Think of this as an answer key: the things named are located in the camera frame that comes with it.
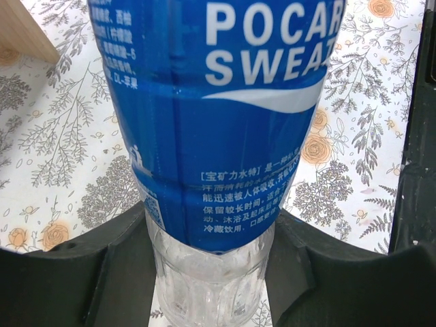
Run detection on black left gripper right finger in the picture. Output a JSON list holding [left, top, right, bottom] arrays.
[[266, 211, 435, 326]]

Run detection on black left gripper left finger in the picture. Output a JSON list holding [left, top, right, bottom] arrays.
[[1, 202, 156, 326]]

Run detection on blue label water bottle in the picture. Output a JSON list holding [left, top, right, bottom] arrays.
[[88, 1, 346, 326]]

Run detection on floral tablecloth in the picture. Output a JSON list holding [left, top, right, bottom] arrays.
[[1, 1, 424, 253]]

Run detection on wooden shelf rack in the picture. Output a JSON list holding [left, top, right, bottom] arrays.
[[1, 0, 60, 64]]

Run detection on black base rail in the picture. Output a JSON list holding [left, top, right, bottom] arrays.
[[389, 1, 435, 253]]

